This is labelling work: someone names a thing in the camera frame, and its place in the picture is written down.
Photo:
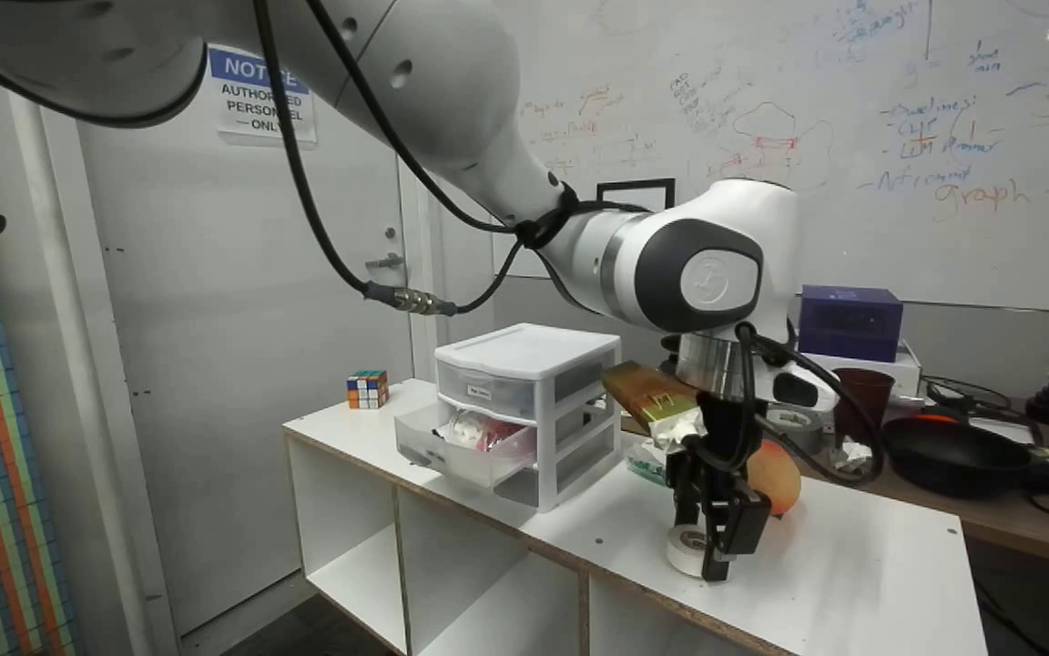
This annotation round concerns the Rubik's cube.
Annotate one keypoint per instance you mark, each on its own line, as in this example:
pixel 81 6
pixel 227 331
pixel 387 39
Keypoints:
pixel 371 391

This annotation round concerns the whiteboard with writing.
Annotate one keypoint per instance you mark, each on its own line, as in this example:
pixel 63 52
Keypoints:
pixel 974 96

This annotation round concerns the translucent plastic drawer unit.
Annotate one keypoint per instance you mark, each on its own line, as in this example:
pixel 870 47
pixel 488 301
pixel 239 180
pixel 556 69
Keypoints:
pixel 526 351

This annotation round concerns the black frying pan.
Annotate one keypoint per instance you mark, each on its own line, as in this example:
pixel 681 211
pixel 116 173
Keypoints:
pixel 948 458

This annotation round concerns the masking tape roll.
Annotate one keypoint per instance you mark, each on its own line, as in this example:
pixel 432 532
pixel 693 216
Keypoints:
pixel 681 554

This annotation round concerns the purple box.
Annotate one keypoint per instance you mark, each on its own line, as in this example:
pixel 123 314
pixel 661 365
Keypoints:
pixel 849 320

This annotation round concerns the blue white notice sign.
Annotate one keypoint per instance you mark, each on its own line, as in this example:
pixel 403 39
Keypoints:
pixel 254 104

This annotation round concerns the white cardboard box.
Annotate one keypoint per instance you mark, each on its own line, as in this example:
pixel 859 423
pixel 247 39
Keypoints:
pixel 911 370

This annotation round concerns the yellow taped wrist camera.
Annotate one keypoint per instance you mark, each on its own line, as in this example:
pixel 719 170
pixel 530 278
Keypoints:
pixel 645 393

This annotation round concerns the clear green plastic bag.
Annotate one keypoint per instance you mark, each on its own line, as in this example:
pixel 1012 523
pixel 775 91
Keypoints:
pixel 654 464

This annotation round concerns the white cubby shelf cabinet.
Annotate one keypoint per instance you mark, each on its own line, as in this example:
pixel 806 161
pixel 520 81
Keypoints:
pixel 866 571

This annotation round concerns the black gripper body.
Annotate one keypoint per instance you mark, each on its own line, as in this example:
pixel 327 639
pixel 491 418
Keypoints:
pixel 728 429

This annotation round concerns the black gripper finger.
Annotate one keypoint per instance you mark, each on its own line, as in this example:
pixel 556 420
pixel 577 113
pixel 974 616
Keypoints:
pixel 707 523
pixel 753 510

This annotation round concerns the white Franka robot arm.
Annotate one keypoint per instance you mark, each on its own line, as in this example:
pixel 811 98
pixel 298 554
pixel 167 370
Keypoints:
pixel 455 75

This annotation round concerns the dark red cup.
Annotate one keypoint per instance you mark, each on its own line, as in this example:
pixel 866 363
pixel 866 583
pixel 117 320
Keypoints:
pixel 866 404

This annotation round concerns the white door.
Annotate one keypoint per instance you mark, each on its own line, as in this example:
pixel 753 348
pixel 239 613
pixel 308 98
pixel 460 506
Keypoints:
pixel 208 389

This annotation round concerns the black picture frame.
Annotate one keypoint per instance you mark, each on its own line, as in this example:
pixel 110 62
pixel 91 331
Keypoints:
pixel 639 182

